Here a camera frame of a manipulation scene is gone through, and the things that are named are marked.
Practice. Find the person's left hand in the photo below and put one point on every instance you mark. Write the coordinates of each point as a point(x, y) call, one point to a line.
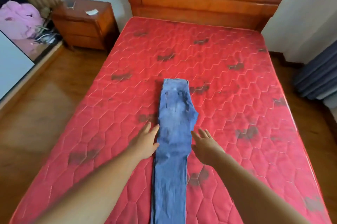
point(144, 144)

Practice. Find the person's right hand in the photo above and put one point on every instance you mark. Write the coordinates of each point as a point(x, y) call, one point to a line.
point(208, 150)

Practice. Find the light blue jeans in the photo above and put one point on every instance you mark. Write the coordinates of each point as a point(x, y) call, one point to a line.
point(173, 113)

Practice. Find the frosted wardrobe sliding door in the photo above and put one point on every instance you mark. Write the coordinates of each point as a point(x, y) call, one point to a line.
point(13, 68)

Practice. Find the person's right forearm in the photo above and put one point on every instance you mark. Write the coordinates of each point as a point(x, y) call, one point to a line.
point(252, 197)

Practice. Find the person's left forearm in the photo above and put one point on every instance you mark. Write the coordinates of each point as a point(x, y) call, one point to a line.
point(92, 194)

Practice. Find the pink clothes pile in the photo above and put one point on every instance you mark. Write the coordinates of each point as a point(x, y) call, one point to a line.
point(46, 34)

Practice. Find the red quilted mattress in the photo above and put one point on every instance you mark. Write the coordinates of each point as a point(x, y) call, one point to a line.
point(237, 87)

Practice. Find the blue grey curtain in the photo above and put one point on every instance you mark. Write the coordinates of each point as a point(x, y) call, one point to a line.
point(318, 79)

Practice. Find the wooden nightstand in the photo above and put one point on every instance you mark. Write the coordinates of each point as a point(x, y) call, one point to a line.
point(79, 29)

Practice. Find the white paper scrap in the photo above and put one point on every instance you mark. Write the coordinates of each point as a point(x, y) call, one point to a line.
point(92, 12)

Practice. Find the grey smartphone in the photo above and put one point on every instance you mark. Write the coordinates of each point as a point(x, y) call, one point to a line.
point(70, 3)

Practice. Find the pink fabric bundle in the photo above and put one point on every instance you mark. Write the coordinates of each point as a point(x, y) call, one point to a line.
point(18, 21)

